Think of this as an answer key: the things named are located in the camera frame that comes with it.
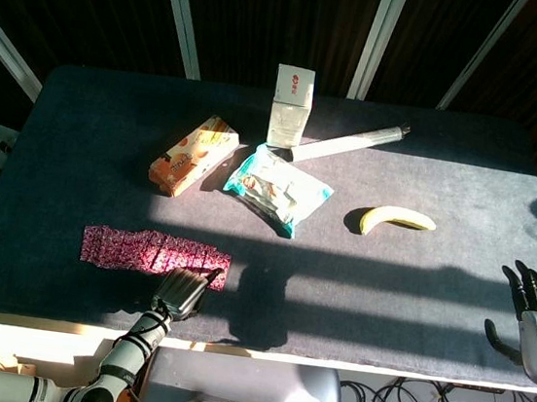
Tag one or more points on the yellow banana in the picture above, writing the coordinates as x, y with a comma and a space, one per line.
396, 217

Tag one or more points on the red patterned playing card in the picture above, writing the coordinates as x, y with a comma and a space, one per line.
187, 258
198, 261
115, 248
92, 245
134, 252
153, 255
171, 257
223, 260

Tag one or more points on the dark blue table cloth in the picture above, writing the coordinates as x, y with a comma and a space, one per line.
384, 294

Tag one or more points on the white window frame post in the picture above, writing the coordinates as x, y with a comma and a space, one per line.
480, 55
7, 51
183, 19
379, 38

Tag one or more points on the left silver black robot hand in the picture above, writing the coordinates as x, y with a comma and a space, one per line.
179, 293

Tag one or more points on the white paper roll tube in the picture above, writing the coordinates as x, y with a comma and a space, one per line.
349, 141

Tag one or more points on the tall white carton box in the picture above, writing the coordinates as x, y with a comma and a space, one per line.
289, 115

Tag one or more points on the orange snack box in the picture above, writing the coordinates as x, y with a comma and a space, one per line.
190, 157

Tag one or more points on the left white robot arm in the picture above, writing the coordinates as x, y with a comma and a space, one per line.
123, 364

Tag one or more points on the teal white snack bag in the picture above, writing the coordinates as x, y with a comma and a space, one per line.
275, 187

